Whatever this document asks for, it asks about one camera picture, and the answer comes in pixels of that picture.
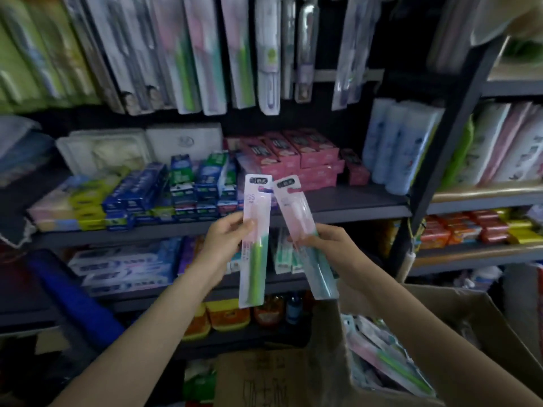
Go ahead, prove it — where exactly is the person's left hand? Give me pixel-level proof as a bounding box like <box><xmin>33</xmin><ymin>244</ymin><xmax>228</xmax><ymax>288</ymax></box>
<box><xmin>195</xmin><ymin>212</ymin><xmax>257</xmax><ymax>286</ymax></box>

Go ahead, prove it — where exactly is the person's right hand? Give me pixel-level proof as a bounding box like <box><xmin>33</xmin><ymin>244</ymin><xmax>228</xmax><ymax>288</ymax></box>
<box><xmin>291</xmin><ymin>224</ymin><xmax>374</xmax><ymax>289</ymax></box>

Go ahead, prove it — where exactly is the teal toothbrush pack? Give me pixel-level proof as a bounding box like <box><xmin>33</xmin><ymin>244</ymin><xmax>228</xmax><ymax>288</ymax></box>
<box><xmin>272</xmin><ymin>175</ymin><xmax>339</xmax><ymax>301</ymax></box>

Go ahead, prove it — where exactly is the green toothbrush pack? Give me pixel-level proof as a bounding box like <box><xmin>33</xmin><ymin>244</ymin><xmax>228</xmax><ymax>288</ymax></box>
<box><xmin>238</xmin><ymin>174</ymin><xmax>273</xmax><ymax>309</ymax></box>

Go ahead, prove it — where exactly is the person's right forearm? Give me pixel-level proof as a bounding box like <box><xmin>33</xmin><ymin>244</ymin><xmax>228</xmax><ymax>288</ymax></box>
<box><xmin>339</xmin><ymin>267</ymin><xmax>543</xmax><ymax>407</ymax></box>

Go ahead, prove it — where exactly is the person's left forearm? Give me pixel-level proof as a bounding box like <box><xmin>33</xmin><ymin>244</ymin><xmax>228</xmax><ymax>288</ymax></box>
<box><xmin>50</xmin><ymin>259</ymin><xmax>230</xmax><ymax>407</ymax></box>

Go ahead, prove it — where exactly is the stack of blue toothpaste boxes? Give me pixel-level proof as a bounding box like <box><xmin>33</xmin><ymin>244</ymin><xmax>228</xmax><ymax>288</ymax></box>
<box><xmin>103</xmin><ymin>151</ymin><xmax>244</xmax><ymax>228</ymax></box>

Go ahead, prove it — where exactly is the dark metal shelf rack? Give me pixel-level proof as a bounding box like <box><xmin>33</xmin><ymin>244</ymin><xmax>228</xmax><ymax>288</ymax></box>
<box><xmin>0</xmin><ymin>0</ymin><xmax>543</xmax><ymax>361</ymax></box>

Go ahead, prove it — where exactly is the stack of pink boxes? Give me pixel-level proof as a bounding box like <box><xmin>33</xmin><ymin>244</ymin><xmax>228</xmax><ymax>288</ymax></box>
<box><xmin>225</xmin><ymin>128</ymin><xmax>370</xmax><ymax>192</ymax></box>

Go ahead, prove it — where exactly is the yellow orange soap pack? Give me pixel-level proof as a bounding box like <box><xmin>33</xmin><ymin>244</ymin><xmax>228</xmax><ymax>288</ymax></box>
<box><xmin>206</xmin><ymin>299</ymin><xmax>251</xmax><ymax>333</ymax></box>
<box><xmin>182</xmin><ymin>304</ymin><xmax>211</xmax><ymax>341</ymax></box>

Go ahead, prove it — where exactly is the white flat box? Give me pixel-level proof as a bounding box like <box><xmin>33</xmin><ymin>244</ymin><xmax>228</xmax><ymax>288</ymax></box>
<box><xmin>145</xmin><ymin>123</ymin><xmax>224</xmax><ymax>165</ymax></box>

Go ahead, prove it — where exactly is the white blue tissue pack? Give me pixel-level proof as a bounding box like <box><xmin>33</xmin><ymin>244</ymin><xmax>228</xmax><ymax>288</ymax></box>
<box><xmin>372</xmin><ymin>101</ymin><xmax>410</xmax><ymax>185</ymax></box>
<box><xmin>361</xmin><ymin>98</ymin><xmax>395</xmax><ymax>172</ymax></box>
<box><xmin>385</xmin><ymin>101</ymin><xmax>445</xmax><ymax>196</ymax></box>

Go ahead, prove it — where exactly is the stack of white toothpaste boxes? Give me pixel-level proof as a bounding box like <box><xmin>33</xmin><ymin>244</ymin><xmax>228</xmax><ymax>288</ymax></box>
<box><xmin>68</xmin><ymin>237</ymin><xmax>183</xmax><ymax>298</ymax></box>

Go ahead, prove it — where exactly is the pile of toothbrush packs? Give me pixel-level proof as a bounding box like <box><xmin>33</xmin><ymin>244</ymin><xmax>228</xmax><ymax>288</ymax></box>
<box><xmin>341</xmin><ymin>314</ymin><xmax>438</xmax><ymax>398</ymax></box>

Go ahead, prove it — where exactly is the stack of red soap boxes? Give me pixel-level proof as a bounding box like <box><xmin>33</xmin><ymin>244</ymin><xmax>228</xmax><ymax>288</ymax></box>
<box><xmin>418</xmin><ymin>209</ymin><xmax>512</xmax><ymax>250</ymax></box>

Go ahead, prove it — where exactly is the white plastic tray pack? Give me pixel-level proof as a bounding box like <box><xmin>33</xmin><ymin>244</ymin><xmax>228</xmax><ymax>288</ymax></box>
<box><xmin>55</xmin><ymin>129</ymin><xmax>154</xmax><ymax>177</ymax></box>

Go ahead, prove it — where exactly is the stack of yellow green boxes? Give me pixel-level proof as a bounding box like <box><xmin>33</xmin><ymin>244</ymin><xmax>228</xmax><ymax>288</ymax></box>
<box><xmin>27</xmin><ymin>167</ymin><xmax>130</xmax><ymax>233</ymax></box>

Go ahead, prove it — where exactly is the brown cardboard box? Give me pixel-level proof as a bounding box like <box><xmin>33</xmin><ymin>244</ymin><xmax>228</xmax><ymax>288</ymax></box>
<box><xmin>213</xmin><ymin>283</ymin><xmax>543</xmax><ymax>407</ymax></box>

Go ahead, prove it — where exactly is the row of hanging toothbrush packs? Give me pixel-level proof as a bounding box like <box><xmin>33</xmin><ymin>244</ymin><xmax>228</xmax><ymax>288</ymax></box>
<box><xmin>0</xmin><ymin>0</ymin><xmax>382</xmax><ymax>116</ymax></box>

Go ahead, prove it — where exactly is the row of pastel tissue packs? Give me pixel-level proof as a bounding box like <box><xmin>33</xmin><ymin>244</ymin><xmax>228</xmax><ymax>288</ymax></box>
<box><xmin>440</xmin><ymin>101</ymin><xmax>543</xmax><ymax>189</ymax></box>

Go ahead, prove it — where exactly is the stack of yellow soap boxes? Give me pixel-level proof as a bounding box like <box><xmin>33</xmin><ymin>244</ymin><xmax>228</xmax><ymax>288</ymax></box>
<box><xmin>494</xmin><ymin>207</ymin><xmax>543</xmax><ymax>245</ymax></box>

